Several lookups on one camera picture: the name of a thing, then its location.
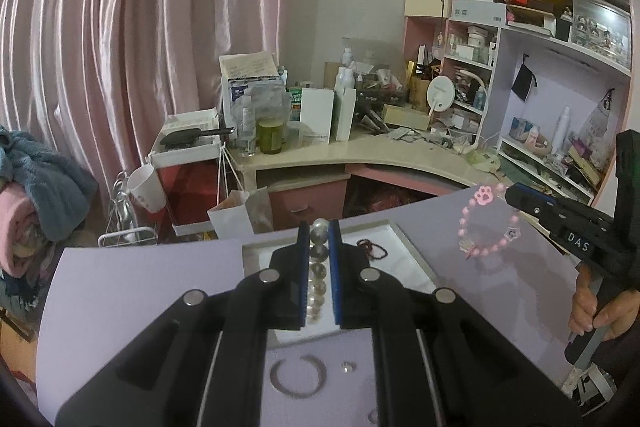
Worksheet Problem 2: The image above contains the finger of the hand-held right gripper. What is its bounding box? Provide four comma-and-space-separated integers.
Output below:
504, 188, 557, 235
511, 183, 561, 210

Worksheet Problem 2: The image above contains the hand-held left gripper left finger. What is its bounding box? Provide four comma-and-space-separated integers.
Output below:
54, 221, 311, 427

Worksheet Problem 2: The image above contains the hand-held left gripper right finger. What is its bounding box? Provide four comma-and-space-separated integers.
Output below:
330, 219, 585, 427

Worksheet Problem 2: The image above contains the pearl bead bracelet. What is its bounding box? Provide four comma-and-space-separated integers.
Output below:
309, 218, 330, 324

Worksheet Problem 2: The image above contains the pink bead bracelet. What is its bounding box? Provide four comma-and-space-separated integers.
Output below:
457, 183, 521, 260

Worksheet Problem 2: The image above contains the white shallow tray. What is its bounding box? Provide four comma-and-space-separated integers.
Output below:
241, 219, 438, 348

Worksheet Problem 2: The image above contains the silver bangle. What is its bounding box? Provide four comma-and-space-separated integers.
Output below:
270, 353, 327, 397

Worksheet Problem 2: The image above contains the person's right hand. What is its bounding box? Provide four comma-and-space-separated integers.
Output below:
569, 263, 640, 341

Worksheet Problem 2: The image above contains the light green case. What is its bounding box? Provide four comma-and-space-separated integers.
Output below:
467, 151, 501, 170

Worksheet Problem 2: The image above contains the white spray bottle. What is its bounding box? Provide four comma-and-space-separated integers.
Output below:
552, 107, 572, 158

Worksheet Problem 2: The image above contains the pink drawer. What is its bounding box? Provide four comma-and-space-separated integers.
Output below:
268, 179, 351, 233

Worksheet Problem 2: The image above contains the white paper bag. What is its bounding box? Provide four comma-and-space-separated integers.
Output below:
207, 142, 274, 241

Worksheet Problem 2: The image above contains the printed plastic bag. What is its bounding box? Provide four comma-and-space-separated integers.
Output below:
582, 89, 617, 154

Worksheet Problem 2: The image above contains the black pouch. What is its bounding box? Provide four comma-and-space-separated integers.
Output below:
511, 54, 538, 102

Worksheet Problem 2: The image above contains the pink and white bookshelf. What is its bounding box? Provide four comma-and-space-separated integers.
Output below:
402, 0, 633, 208

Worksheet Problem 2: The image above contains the cream corner desk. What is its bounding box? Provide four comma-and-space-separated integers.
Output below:
227, 126, 516, 208

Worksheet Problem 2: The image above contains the round white mirror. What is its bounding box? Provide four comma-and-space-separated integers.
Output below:
427, 76, 456, 118

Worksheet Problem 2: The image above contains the green glass jar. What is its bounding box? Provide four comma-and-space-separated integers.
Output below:
257, 117, 286, 155

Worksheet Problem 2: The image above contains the tan box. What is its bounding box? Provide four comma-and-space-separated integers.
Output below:
382, 104, 431, 130

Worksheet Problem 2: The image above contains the clear plastic bottle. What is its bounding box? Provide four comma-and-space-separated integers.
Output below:
236, 96, 257, 158

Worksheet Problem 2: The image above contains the tall white box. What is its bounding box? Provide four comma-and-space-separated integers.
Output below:
334, 87, 357, 142

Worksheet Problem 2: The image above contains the wide white box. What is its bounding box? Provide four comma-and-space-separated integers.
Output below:
300, 87, 335, 145

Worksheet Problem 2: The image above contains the white storage box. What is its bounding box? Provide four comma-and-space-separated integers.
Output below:
149, 109, 226, 168

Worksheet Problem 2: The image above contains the framed photo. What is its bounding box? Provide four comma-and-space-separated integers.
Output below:
570, 0, 631, 60

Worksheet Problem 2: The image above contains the white cup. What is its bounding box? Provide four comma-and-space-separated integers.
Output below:
126, 163, 167, 214

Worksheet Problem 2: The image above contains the black hairbrush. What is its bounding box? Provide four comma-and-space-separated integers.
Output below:
160, 127, 236, 146

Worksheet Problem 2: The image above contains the white box with grey print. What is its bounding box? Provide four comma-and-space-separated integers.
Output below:
452, 0, 507, 25

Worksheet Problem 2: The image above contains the blue and white cardboard box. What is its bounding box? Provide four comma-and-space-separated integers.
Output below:
219, 52, 289, 128

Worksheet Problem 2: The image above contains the blue fleece blanket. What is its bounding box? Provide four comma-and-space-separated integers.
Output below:
0, 126, 99, 241

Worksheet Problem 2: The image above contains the pink blanket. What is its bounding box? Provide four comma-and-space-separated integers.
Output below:
0, 194, 52, 279

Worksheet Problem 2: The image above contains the pink satin curtain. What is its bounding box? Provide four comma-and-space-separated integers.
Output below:
0, 0, 326, 253

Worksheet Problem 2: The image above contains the dark red bead bracelet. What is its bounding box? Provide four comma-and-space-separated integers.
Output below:
357, 239, 390, 260

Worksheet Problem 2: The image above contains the chrome wire rack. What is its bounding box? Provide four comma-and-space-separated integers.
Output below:
97, 171, 158, 249

